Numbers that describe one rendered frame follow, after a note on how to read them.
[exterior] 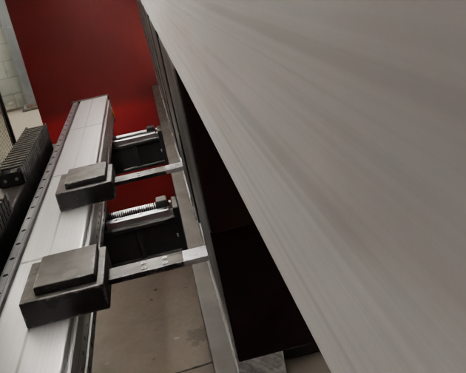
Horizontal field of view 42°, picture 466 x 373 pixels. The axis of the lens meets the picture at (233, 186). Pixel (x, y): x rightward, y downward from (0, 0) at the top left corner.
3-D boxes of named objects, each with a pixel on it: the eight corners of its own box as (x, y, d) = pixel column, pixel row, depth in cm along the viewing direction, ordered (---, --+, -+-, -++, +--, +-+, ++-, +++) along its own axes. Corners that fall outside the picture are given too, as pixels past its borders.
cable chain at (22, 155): (26, 183, 134) (21, 167, 133) (0, 189, 134) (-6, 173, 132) (49, 135, 175) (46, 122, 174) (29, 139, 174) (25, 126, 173)
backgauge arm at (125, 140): (169, 163, 217) (160, 125, 212) (-13, 204, 211) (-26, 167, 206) (167, 156, 224) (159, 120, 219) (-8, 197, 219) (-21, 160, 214)
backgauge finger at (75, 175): (191, 180, 120) (186, 157, 118) (60, 212, 118) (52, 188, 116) (186, 163, 131) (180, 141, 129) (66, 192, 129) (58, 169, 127)
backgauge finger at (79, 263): (223, 280, 81) (214, 247, 79) (26, 329, 79) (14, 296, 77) (211, 243, 92) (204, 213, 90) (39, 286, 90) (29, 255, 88)
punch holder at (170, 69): (389, 328, 34) (354, 25, 28) (240, 367, 33) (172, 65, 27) (312, 224, 48) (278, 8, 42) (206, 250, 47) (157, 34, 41)
